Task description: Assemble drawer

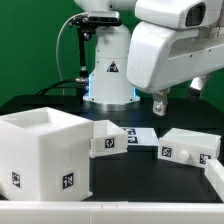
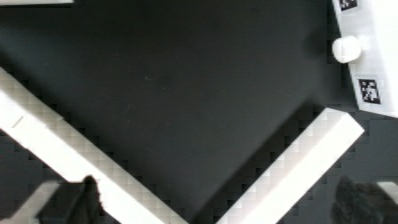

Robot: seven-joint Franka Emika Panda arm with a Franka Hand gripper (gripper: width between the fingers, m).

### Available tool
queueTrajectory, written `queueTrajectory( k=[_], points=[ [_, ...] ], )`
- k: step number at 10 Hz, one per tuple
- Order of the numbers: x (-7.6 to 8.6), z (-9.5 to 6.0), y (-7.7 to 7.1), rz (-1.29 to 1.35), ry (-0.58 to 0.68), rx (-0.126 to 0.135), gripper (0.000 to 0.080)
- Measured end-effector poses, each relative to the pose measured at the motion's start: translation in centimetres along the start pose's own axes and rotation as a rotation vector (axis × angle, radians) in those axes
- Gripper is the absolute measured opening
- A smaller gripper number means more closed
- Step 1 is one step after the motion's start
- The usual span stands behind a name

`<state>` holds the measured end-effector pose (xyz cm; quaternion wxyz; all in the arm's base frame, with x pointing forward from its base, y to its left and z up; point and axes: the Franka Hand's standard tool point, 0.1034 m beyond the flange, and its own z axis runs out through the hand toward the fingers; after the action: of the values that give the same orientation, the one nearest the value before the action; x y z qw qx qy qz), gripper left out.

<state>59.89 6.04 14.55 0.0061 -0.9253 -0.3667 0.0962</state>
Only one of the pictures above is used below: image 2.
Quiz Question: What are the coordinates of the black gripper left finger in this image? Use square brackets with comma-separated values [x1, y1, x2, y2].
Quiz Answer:
[0, 175, 106, 224]

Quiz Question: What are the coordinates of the small white drawer with knob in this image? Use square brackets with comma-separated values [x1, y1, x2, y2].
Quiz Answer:
[332, 0, 398, 118]

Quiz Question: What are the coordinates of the large white drawer cabinet box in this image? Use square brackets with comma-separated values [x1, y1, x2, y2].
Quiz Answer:
[0, 0, 74, 6]

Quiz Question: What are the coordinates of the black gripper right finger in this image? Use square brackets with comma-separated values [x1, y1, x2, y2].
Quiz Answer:
[330, 176, 398, 224]

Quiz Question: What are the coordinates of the white right fence rail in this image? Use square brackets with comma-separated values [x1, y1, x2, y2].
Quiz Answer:
[217, 108, 364, 224]

